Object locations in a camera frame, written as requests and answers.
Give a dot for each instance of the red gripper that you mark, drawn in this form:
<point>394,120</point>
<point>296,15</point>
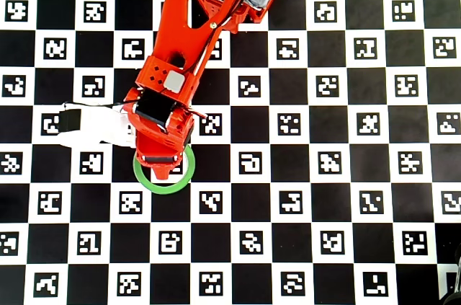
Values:
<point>159,158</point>

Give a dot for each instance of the red robot arm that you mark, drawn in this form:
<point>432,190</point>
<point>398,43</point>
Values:
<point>173,31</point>

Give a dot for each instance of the checkerboard marker mat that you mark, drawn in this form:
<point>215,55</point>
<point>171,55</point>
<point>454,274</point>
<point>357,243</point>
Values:
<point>288,193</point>

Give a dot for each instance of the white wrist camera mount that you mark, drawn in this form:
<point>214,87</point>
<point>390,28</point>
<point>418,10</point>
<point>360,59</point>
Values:
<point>101,128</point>

